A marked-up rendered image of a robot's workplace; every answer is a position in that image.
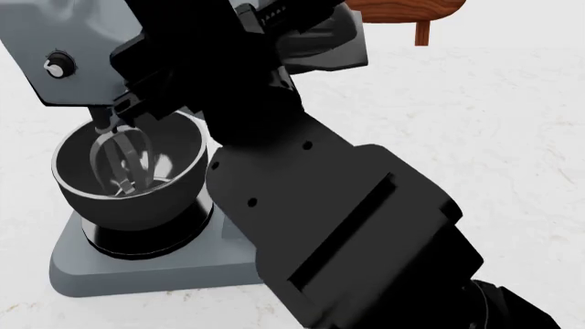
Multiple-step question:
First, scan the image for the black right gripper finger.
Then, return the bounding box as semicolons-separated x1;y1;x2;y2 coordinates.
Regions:
112;90;168;121
235;2;276;36

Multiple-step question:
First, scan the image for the grey stand mixer head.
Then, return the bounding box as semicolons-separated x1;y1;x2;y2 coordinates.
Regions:
0;0;369;108

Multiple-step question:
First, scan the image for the grey stand mixer base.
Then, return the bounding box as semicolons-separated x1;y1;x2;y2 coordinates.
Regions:
48;195;275;299

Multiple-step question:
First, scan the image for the metal flat beater attachment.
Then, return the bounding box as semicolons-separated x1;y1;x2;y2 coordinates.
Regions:
89;106;154;199

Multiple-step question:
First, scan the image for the black and white speed knob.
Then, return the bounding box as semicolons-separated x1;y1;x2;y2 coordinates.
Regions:
43;51;76;80

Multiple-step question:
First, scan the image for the steel mixing bowl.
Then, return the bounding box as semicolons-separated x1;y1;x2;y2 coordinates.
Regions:
50;109;211;234

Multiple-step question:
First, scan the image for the brown wooden stool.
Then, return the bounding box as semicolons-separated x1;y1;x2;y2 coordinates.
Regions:
345;0;468;48

